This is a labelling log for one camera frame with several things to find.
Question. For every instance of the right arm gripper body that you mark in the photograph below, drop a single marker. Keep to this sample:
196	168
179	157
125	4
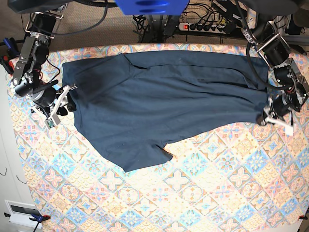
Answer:
46	98

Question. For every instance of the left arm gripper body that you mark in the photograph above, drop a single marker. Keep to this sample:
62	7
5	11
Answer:
280	110

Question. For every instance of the dark blue t-shirt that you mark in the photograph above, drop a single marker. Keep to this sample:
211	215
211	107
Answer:
130	106

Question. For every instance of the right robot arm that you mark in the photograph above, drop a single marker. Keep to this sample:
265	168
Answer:
28	77

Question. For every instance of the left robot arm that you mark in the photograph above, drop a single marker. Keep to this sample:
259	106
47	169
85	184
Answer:
268	43

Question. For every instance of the patterned tablecloth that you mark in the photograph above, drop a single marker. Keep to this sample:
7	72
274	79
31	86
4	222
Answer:
237	178

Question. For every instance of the white power strip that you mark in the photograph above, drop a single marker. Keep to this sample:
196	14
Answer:
211	28

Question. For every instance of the blue clamp lower left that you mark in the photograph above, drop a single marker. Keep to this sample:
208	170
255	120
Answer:
36	218

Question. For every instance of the white floor vent box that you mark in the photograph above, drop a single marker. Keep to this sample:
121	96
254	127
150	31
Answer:
20	213

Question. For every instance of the orange clamp lower right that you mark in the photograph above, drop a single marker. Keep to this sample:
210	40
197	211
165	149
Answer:
303	217

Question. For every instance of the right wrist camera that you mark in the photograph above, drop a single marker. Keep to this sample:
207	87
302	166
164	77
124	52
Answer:
52	121

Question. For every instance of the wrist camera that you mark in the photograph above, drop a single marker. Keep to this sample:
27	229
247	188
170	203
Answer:
289	130
52	121

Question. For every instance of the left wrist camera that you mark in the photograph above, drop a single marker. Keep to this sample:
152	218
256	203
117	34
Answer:
289	130

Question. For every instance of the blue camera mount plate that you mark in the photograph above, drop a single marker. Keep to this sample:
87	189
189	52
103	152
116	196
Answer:
152	7

